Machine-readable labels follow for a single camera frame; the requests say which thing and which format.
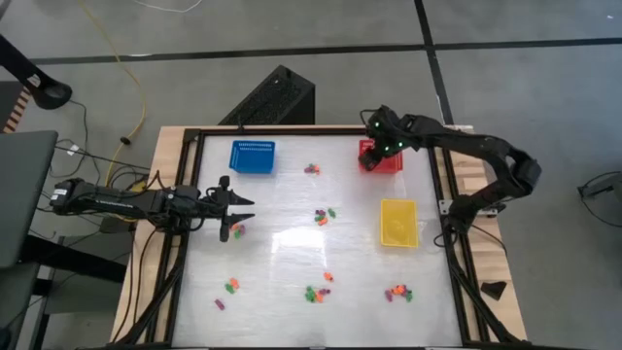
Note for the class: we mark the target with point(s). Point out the silver mounting bracket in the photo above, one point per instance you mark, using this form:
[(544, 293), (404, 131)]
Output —
[(444, 206)]

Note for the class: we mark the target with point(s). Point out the black stand foot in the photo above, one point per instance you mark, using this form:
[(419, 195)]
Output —
[(48, 92)]

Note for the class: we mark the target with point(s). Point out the black desk frame beam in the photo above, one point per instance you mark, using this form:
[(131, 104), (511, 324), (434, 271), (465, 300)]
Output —
[(73, 257)]

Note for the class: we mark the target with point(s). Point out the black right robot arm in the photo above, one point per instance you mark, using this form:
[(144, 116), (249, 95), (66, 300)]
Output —
[(486, 143)]

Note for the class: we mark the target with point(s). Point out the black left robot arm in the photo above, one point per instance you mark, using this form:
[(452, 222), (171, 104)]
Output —
[(112, 201)]

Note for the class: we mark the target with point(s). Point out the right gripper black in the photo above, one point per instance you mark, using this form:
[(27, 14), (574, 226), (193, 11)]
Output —
[(389, 133)]

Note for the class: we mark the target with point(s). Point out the striped wooden panel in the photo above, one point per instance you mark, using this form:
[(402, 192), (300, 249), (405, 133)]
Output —
[(17, 112)]

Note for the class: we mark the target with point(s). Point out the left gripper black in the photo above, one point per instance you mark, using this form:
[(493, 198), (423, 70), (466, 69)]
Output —
[(214, 209)]

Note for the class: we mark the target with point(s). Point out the dark grey desk top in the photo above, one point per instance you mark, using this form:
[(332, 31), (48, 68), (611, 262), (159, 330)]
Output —
[(24, 194)]

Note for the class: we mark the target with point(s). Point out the black perforated computer tower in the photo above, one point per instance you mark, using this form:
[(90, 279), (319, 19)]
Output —
[(272, 99)]

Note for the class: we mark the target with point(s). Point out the blue plastic basket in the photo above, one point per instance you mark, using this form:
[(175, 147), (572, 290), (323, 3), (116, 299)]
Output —
[(252, 158)]

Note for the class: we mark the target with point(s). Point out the black triangular bracket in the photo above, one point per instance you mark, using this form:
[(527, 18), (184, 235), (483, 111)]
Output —
[(493, 290)]

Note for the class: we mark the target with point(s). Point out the glossy white table sheet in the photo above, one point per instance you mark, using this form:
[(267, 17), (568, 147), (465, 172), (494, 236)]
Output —
[(291, 194)]

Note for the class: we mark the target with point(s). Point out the black metal table frame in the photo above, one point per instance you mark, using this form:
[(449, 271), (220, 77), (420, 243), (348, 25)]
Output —
[(316, 131)]

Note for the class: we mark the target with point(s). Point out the red plastic basket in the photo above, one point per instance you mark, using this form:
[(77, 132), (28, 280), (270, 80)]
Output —
[(394, 166)]

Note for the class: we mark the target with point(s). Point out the yellow plastic basket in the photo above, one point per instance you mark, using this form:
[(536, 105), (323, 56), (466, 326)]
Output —
[(398, 223)]

